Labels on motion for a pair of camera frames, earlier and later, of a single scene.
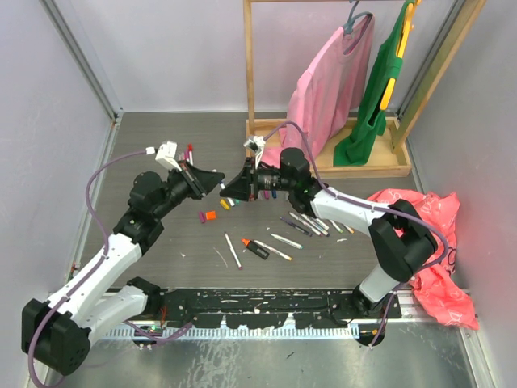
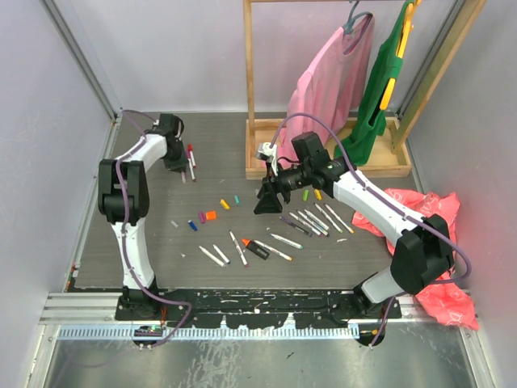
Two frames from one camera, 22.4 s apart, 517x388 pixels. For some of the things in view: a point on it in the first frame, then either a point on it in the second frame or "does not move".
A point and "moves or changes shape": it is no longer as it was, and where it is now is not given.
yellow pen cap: (224, 204) does not move
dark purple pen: (296, 227) does not move
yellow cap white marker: (271, 250) does not move
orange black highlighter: (255, 248) does not move
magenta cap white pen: (234, 254) moves or changes shape
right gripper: (245, 187) to (269, 203)
